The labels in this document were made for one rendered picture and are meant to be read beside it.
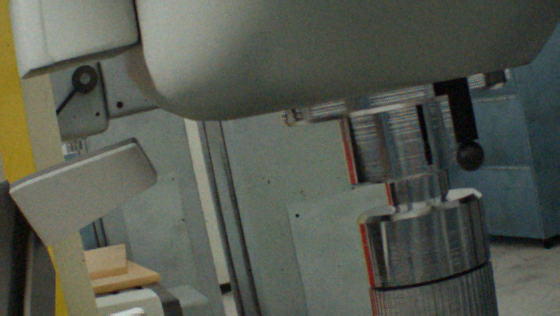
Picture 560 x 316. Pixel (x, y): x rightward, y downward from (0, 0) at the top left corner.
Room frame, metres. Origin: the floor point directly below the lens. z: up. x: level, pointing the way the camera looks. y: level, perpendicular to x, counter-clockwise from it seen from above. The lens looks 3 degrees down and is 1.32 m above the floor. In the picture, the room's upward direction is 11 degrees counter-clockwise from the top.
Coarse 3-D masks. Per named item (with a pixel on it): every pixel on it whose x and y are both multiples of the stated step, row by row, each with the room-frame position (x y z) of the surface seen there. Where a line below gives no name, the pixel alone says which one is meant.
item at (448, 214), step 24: (456, 192) 0.44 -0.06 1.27; (360, 216) 0.43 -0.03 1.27; (384, 216) 0.42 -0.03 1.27; (408, 216) 0.41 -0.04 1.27; (432, 216) 0.41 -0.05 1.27; (456, 216) 0.41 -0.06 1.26; (480, 216) 0.42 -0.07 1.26; (360, 240) 0.43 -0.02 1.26; (384, 240) 0.42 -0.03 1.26; (408, 240) 0.41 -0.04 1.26
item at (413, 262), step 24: (432, 240) 0.41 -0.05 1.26; (456, 240) 0.41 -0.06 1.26; (480, 240) 0.42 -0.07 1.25; (384, 264) 0.42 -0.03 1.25; (408, 264) 0.41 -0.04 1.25; (432, 264) 0.41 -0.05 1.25; (456, 264) 0.41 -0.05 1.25; (480, 264) 0.42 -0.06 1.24; (384, 288) 0.42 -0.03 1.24; (408, 288) 0.41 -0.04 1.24; (432, 288) 0.41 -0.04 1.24; (456, 288) 0.41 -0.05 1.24; (480, 288) 0.42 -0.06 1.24; (384, 312) 0.42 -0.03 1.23; (408, 312) 0.41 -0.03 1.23; (432, 312) 0.41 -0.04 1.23; (456, 312) 0.41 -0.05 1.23; (480, 312) 0.41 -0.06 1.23
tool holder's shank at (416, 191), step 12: (408, 180) 0.42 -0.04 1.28; (420, 180) 0.42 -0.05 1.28; (432, 180) 0.42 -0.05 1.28; (444, 180) 0.43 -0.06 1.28; (396, 192) 0.43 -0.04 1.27; (408, 192) 0.42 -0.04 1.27; (420, 192) 0.42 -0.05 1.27; (432, 192) 0.42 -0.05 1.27; (444, 192) 0.43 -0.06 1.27; (396, 204) 0.43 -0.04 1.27; (408, 204) 0.42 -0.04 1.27; (420, 204) 0.42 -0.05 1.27
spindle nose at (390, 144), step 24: (336, 120) 0.43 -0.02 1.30; (360, 120) 0.42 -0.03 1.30; (384, 120) 0.41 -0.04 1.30; (408, 120) 0.41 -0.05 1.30; (432, 120) 0.41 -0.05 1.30; (360, 144) 0.42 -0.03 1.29; (384, 144) 0.41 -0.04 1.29; (408, 144) 0.41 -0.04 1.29; (432, 144) 0.41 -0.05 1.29; (456, 144) 0.41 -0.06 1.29; (360, 168) 0.42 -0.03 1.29; (384, 168) 0.41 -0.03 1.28; (408, 168) 0.41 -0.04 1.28; (432, 168) 0.41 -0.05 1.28
